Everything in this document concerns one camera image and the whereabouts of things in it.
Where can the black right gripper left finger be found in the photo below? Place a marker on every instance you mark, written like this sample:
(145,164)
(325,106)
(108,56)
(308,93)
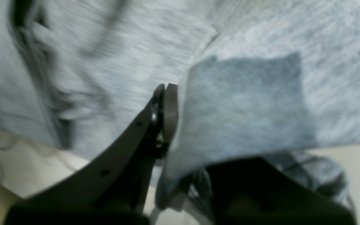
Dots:
(112,188)

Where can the grey T-shirt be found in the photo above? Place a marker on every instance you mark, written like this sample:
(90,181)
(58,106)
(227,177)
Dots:
(255,77)

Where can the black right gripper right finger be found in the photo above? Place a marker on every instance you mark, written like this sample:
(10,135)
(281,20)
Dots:
(253,192)

